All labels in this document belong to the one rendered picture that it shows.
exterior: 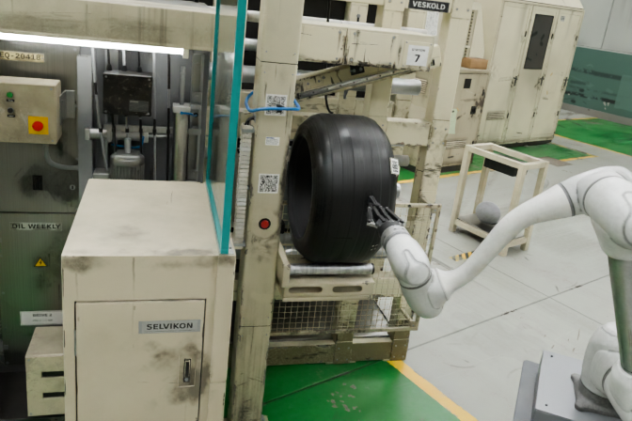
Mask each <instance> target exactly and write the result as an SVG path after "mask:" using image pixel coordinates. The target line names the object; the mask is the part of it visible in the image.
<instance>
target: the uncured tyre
mask: <svg viewBox="0 0 632 421"><path fill-rule="evenodd" d="M389 158H394V154H393V150H392V147H391V144H390V142H389V139H388V137H387V135H386V133H385V132H384V131H383V130H382V128H381V127H380V126H379V125H378V124H377V122H376V121H375V120H373V119H371V118H369V117H364V116H357V115H342V114H327V113H320V114H315V115H312V116H310V117H309V118H307V119H306V120H305V121H304V122H303V123H302V124H301V125H300V126H299V127H298V129H297V131H296V133H295V136H294V139H293V141H292V149H291V154H290V160H289V169H288V181H287V208H288V220H289V228H290V232H291V237H292V242H293V245H294V247H295V249H296V250H297V251H298V252H299V253H300V254H301V255H302V256H303V257H304V258H305V259H306V260H308V261H312V262H315V263H359V262H362V261H366V260H369V259H370V258H372V257H373V256H374V255H375V254H376V253H377V252H378V251H379V250H380V248H381V247H382V246H383V245H382V244H381V238H380V237H379V234H378V231H377V230H376V229H375V228H374V227H373V226H370V227H367V222H368V220H367V209H368V206H369V204H368V199H369V195H373V196H374V198H375V200H376V201H377V203H380V205H381V206H382V207H383V208H385V207H388V208H389V209H391V210H392V211H393V212H395V205H396V194H397V177H396V174H391V168H390V159H389ZM333 238H352V239H333ZM377 243H379V245H378V247H377V249H376V250H373V251H370V249H371V245H372V244H377Z"/></svg>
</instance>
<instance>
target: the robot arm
mask: <svg viewBox="0 0 632 421"><path fill-rule="evenodd" d="M368 204H369V206H368V209H367V220H368V222H367V227H370V226H373V227H374V228H375V229H376V230H377V231H378V234H379V237H380V238H381V244H382V245H383V247H384V249H385V251H386V253H387V259H388V261H389V264H390V267H391V269H392V271H393V272H394V273H395V275H396V277H397V279H398V281H399V283H400V286H401V290H402V293H403V297H404V298H405V300H406V301H407V303H408V305H409V306H410V308H411V309H412V310H413V311H414V312H415V313H416V314H417V315H418V316H420V317H422V318H424V319H433V318H435V317H437V316H438V315H439V314H440V313H441V312H442V310H443V308H444V303H445V302H446V301H448V300H449V299H450V296H451V295H452V293H453V292H454V291H455V290H457V289H459V288H461V287H463V286H464V285H466V284H468V283H469V282H471V281H472V280H473V279H474V278H475V277H477V276H478V275H479V274H480V273H481V272H482V271H483V270H484V269H485V268H486V267H487V265H488V264H489V263H490V262H491V261H492V260H493V259H494V258H495V257H496V256H497V255H498V254H499V253H500V252H501V250H502V249H503V248H504V247H505V246H506V245H507V244H508V243H509V242H510V241H511V240H512V239H513V238H514V237H515V236H516V235H517V234H518V233H519V232H521V231H522V230H524V229H525V228H527V227H529V226H532V225H535V224H538V223H542V222H547V221H552V220H557V219H563V218H569V217H573V216H577V215H580V214H585V215H587V216H589V217H591V222H592V226H593V229H594V231H595V234H596V237H597V239H598V241H599V245H600V247H601V249H602V250H603V252H604V253H605V254H606V255H607V256H608V268H609V276H610V284H611V292H612V300H613V307H614V316H615V322H608V323H606V324H604V325H601V326H600V327H599V328H598V329H597V330H596V331H595V332H594V333H593V334H592V336H591V338H590V340H589V343H588V346H587V349H586V351H585V355H584V359H583V364H582V370H581V374H578V373H572V374H571V380H572V382H573V384H574V390H575V397H576V402H575V408H576V409H577V410H579V411H582V412H591V413H599V414H602V415H606V416H610V417H614V418H619V419H622V420H623V421H632V173H631V172H630V171H629V170H628V169H626V168H624V167H622V166H604V167H598V168H595V169H593V170H589V171H586V172H584V173H581V174H578V175H575V176H573V177H571V178H569V179H567V180H565V181H562V182H560V183H558V184H556V185H554V186H553V187H551V188H549V189H548V190H546V191H544V192H543V193H541V194H539V195H537V196H535V197H534V198H532V199H530V200H528V201H526V202H525V203H523V204H521V205H519V206H518V207H516V208H515V209H513V210H511V211H510V212H509V213H508V214H506V215H505V216H504V217H503V218H502V219H501V220H500V221H499V222H498V223H497V224H496V226H495V227H494V228H493V229H492V230H491V232H490V233H489V234H488V235H487V236H486V238H485V239H484V240H483V241H482V243H481V244H480V245H479V246H478V247H477V249H476V250H475V251H474V252H473V253H472V255H471V256H470V257H469V258H468V259H467V261H466V262H465V263H464V264H462V265H461V266H460V267H458V268H456V269H454V270H451V271H441V270H439V269H437V268H435V269H431V267H430V261H429V259H428V258H427V256H426V254H425V252H424V251H423V249H422V248H421V246H420V245H419V244H418V242H417V241H416V240H414V239H412V237H411V235H410V234H409V233H408V231H407V230H406V229H405V228H404V227H403V224H404V220H403V219H401V218H400V217H398V216H397V215H396V214H395V213H394V212H393V211H392V210H391V209H389V208H388V207H385V208H383V207H382V206H381V205H380V203H377V201H376V200H375V198H374V196H373V195H369V199H368ZM387 212H388V213H387ZM372 217H373V218H374V219H375V221H376V223H375V222H374V221H373V219H372Z"/></svg>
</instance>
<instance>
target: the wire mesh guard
mask: <svg viewBox="0 0 632 421"><path fill-rule="evenodd" d="M396 208H413V209H414V208H424V210H425V208H430V210H431V208H438V209H437V213H436V214H435V216H431V217H434V221H433V222H423V223H427V225H428V223H434V226H433V227H415V230H416V228H420V231H421V229H422V228H426V231H427V228H432V229H433V231H432V233H426V232H425V233H415V232H414V233H409V232H408V233H409V234H414V236H415V234H419V235H420V234H425V236H426V234H432V236H431V239H425V238H424V239H420V238H418V239H414V238H413V239H414V240H430V244H424V243H423V244H420V245H423V246H424V245H430V246H429V251H428V256H427V258H428V259H429V261H430V265H431V260H432V254H433V250H434V245H435V236H436V231H437V226H438V221H439V216H440V212H441V208H442V205H441V204H428V203H396V205H395V210H396ZM372 278H397V277H396V275H395V277H390V275H389V277H385V275H384V277H379V274H378V277H373V275H372ZM376 294H381V295H382V294H402V293H399V291H398V293H393V290H392V293H382V291H381V293H376V291H375V295H376ZM396 304H397V301H396ZM401 304H403V300H402V303H401ZM350 305H362V306H363V305H367V306H369V305H373V306H374V303H373V304H369V303H368V304H363V303H362V304H357V302H356V304H352V302H351V304H350ZM385 305H386V302H385ZM390 305H392V303H391V302H390ZM407 305H408V304H406V307H407ZM314 306H315V310H316V306H327V307H328V306H333V309H334V306H337V305H328V303H327V305H323V301H322V305H314ZM278 307H285V311H286V307H297V310H298V307H301V306H298V305H297V306H286V305H285V306H280V301H279V306H278ZM326 317H346V316H344V313H343V316H339V312H338V315H337V316H333V311H332V316H326ZM326 317H325V321H316V322H319V327H306V328H307V330H296V331H295V329H296V328H290V326H289V328H284V322H283V328H279V329H289V331H278V330H277V328H276V331H271V332H270V336H275V335H322V334H347V333H370V332H395V331H417V330H418V328H419V319H420V316H418V315H416V318H415V319H410V318H409V319H400V316H399V319H400V320H403V322H404V320H409V321H410V320H415V323H416V326H415V327H412V328H410V326H409V323H408V326H397V327H382V324H381V327H376V325H375V327H372V328H371V326H374V325H358V328H354V326H353V328H348V327H349V326H337V325H336V326H332V327H336V329H331V324H330V329H322V330H319V329H318V330H313V328H323V327H320V322H334V321H332V318H331V321H326ZM272 319H277V323H272V322H271V329H272V324H278V319H286V318H285V314H284V318H273V314H272ZM359 326H364V328H359ZM365 326H370V328H365ZM337 327H341V329H337ZM342 327H347V329H342ZM308 328H312V330H308ZM290 329H294V331H290Z"/></svg>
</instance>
